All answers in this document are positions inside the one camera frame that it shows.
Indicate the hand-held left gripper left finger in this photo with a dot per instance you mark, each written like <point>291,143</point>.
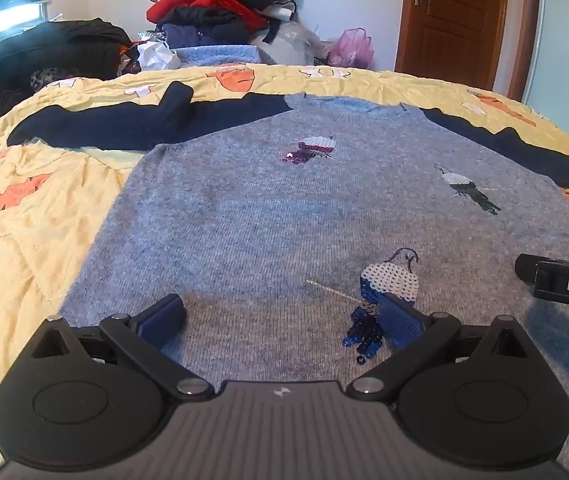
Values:
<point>162,322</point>

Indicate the yellow printed blanket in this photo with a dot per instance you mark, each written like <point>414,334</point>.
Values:
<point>39,240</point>

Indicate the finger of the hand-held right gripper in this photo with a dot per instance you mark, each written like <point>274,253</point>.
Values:
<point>525,267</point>

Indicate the white crumpled plastic bag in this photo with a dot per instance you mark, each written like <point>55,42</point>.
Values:
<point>157,55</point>

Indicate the brown wooden door frame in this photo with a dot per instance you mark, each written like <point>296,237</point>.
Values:
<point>522,30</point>

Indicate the navy blue garment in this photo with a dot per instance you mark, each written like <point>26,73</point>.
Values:
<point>199,32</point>

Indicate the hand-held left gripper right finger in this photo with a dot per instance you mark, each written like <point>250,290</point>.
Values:
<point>402,322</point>

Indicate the grey sweater with navy sleeves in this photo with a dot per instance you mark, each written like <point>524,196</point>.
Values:
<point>264,220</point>

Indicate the pink plastic bag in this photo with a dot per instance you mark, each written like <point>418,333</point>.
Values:
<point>352,47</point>

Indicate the light blue towel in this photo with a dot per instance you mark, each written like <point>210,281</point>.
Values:
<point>219,55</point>

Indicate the black cloth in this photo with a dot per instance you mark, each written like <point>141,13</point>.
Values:
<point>39,55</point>

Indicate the brown wooden door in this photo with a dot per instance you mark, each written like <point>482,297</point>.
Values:
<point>454,20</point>

